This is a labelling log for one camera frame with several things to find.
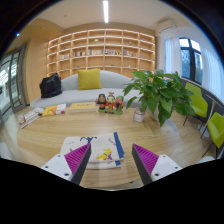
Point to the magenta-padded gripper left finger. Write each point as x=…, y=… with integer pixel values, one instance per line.
x=71, y=163

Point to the tan yellow book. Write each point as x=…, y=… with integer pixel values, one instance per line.
x=82, y=107

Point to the glass door with dark frame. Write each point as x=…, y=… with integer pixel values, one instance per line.
x=11, y=83

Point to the long ceiling light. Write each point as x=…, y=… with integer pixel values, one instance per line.
x=105, y=10

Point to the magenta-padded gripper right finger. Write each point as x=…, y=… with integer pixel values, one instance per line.
x=150, y=165

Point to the black bag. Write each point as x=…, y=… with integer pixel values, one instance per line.
x=50, y=86

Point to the small white patterned pouch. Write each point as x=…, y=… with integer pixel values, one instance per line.
x=39, y=110

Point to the dark-framed window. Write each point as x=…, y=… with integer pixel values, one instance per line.
x=190, y=61

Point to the white wall air conditioner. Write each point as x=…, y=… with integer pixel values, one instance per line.
x=166, y=26

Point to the light grey curved sofa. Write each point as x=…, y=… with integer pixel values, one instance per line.
x=70, y=95

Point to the small white cup red label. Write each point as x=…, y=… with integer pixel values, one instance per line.
x=139, y=115

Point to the yellow cushion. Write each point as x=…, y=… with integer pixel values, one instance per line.
x=89, y=79

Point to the green potted plant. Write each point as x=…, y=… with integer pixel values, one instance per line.
x=160, y=93

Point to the yellow book with red-white edge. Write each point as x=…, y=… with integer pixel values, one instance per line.
x=53, y=110

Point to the colourful figurine trio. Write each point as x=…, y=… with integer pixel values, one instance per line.
x=110, y=104

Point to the white sheer curtain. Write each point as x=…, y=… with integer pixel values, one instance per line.
x=172, y=55

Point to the wooden wall shelf unit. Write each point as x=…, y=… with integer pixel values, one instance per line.
x=100, y=50

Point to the lime green chair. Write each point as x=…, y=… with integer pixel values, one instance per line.
x=196, y=101
x=216, y=130

